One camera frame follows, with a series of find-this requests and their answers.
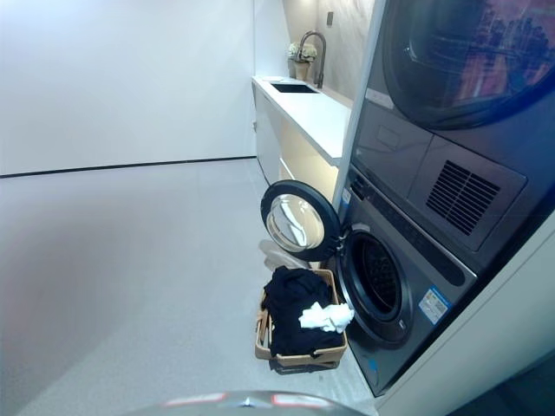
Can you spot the white cloth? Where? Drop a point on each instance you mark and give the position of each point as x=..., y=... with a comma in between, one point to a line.
x=323, y=317

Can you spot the black clothes pile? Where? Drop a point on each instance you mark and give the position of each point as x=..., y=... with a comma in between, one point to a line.
x=295, y=312

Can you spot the woven wicker laundry basket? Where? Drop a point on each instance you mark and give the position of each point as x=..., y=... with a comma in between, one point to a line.
x=303, y=359

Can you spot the grey front-load washing machine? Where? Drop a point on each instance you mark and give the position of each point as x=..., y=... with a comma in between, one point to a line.
x=433, y=277

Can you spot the round glass washer door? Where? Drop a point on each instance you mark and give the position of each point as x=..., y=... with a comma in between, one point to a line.
x=299, y=219

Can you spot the white counter cabinet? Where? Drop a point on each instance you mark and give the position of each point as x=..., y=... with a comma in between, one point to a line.
x=308, y=112

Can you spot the black rectangular sink basin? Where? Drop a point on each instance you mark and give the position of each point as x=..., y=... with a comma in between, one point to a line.
x=291, y=88

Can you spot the potted white flowers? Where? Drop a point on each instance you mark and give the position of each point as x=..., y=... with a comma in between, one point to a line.
x=302, y=54

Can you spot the dark arched sink faucet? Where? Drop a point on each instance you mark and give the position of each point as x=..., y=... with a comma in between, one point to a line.
x=321, y=56

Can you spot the white product label sticker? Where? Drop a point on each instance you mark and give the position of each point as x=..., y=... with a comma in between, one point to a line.
x=434, y=305

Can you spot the grey stacked tumble dryer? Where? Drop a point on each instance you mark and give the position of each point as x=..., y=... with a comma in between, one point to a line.
x=468, y=143

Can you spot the dark wall switch plate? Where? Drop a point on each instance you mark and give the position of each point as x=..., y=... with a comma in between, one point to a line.
x=330, y=18

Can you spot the white appliance enclosure frame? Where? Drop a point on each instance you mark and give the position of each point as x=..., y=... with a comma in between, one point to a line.
x=485, y=342

